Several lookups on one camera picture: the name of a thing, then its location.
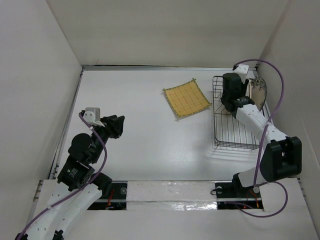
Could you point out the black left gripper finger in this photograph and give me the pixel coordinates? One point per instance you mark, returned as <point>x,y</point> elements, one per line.
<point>119,126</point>
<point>109,122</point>

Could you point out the dark wire dish rack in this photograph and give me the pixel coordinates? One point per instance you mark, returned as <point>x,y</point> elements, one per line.
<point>229,132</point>

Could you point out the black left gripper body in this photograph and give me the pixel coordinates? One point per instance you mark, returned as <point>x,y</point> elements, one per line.
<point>104,133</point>

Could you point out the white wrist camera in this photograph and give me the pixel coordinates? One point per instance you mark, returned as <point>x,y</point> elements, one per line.
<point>242,70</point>
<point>92,116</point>

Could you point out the metal front rail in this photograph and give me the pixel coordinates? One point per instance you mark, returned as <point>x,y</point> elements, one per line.
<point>212,199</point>

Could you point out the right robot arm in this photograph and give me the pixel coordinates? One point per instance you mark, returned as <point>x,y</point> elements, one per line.
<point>279,155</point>

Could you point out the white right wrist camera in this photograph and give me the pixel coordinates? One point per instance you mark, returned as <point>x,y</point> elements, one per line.
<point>242,70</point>

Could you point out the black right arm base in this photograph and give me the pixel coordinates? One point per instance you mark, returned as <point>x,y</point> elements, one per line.
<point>230,188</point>

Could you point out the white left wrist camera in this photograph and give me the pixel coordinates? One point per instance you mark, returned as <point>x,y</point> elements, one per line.
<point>92,116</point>

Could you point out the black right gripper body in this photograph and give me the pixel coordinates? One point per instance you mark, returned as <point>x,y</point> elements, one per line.
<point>243,86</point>

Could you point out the square bamboo tray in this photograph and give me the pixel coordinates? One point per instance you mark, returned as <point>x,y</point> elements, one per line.
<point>186,99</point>

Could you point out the white foam front strip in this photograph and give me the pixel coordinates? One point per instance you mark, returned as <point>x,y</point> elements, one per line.
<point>166,190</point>

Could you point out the blue white floral plate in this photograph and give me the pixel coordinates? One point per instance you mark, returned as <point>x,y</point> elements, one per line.
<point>258,93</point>

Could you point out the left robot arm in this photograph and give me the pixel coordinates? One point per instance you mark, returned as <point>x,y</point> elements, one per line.
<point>78,184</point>

